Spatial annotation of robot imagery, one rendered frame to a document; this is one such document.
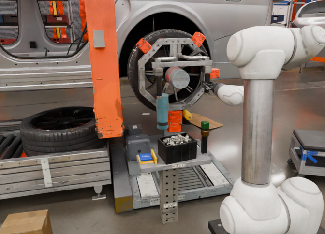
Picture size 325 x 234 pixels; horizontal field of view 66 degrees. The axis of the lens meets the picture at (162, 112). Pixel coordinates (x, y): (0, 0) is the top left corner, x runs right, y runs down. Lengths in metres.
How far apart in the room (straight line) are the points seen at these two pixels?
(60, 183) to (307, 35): 1.67
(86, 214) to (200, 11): 1.75
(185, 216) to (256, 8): 1.76
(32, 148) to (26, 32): 2.17
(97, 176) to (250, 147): 1.24
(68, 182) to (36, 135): 0.40
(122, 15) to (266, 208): 1.64
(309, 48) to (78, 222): 1.60
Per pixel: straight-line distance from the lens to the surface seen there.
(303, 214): 1.09
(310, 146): 2.21
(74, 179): 1.91
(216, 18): 2.25
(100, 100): 1.58
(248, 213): 0.97
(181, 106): 1.97
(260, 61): 0.87
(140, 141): 1.88
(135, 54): 1.90
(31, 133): 1.99
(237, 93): 1.40
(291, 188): 1.08
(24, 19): 3.89
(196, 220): 1.80
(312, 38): 0.96
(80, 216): 1.90
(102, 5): 1.52
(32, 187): 1.97
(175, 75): 1.74
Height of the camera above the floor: 1.20
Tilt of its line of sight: 19 degrees down
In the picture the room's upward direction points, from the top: 1 degrees counter-clockwise
